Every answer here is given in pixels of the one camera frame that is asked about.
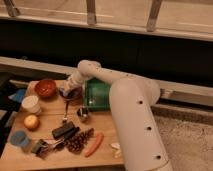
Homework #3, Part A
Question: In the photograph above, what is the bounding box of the small metal cup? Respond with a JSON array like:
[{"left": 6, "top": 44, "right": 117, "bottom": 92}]
[{"left": 77, "top": 107, "right": 89, "bottom": 122}]

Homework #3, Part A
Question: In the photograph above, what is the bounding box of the orange bowl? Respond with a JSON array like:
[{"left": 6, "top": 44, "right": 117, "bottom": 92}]
[{"left": 34, "top": 79, "right": 57, "bottom": 98}]

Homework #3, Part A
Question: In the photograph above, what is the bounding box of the green plastic tray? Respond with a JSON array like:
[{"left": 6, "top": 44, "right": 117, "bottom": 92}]
[{"left": 84, "top": 79, "right": 110, "bottom": 111}]

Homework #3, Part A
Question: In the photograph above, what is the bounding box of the white cup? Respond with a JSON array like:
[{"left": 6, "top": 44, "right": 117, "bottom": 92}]
[{"left": 21, "top": 95, "right": 41, "bottom": 114}]

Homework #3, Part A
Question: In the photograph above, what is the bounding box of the metal spoon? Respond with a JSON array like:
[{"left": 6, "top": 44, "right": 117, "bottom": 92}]
[{"left": 62, "top": 101, "right": 69, "bottom": 124}]

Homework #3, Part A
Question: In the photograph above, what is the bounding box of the white-blue towel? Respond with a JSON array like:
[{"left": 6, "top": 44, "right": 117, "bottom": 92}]
[{"left": 59, "top": 88, "right": 72, "bottom": 99}]

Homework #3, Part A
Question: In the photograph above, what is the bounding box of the wooden board table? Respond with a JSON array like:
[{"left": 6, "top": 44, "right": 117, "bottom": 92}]
[{"left": 0, "top": 79, "right": 125, "bottom": 171}]

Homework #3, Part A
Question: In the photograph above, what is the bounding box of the dark brown block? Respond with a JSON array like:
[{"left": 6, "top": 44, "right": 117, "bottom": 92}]
[{"left": 52, "top": 122, "right": 75, "bottom": 139}]

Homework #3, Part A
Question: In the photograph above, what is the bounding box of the orange carrot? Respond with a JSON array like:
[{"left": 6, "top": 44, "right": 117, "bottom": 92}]
[{"left": 84, "top": 133, "right": 104, "bottom": 157}]

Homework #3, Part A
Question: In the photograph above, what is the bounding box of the yellow apple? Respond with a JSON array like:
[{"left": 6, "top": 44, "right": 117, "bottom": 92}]
[{"left": 24, "top": 115, "right": 40, "bottom": 131}]

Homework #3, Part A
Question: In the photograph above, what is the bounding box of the purple bowl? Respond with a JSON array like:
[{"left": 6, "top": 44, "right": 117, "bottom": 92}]
[{"left": 59, "top": 87, "right": 82, "bottom": 101}]

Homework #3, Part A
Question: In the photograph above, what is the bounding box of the bunch of dark grapes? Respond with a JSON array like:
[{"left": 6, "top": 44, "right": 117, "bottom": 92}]
[{"left": 65, "top": 128, "right": 94, "bottom": 153}]

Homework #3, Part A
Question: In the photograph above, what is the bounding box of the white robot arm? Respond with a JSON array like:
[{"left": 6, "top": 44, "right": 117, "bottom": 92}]
[{"left": 62, "top": 60, "right": 173, "bottom": 171}]

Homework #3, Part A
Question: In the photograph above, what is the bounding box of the blue cloth at edge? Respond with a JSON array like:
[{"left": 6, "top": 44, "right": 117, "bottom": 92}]
[{"left": 9, "top": 89, "right": 26, "bottom": 103}]

